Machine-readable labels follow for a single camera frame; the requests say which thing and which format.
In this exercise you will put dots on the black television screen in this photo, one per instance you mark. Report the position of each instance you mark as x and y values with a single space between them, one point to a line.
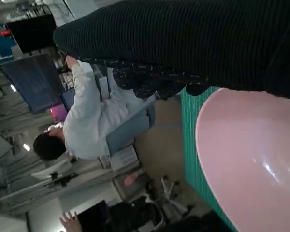
31 33

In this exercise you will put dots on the black flat monitor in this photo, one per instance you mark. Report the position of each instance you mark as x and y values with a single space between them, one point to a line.
94 217

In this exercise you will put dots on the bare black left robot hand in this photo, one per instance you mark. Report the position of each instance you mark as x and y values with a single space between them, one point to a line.
198 223

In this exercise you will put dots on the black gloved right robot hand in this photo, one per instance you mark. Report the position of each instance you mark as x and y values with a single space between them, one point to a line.
183 41

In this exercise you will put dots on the dark computer monitor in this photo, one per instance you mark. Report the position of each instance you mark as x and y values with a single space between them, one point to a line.
33 82

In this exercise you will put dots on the pink bowl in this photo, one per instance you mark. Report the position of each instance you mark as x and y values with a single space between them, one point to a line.
251 149

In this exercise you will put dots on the green cutting mat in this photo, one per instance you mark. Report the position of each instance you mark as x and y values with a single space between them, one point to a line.
191 145

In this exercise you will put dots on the person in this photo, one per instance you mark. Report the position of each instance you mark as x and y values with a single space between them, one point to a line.
87 120
70 222

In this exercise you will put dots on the grey chair with metal legs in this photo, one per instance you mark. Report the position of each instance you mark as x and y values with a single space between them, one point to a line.
128 137

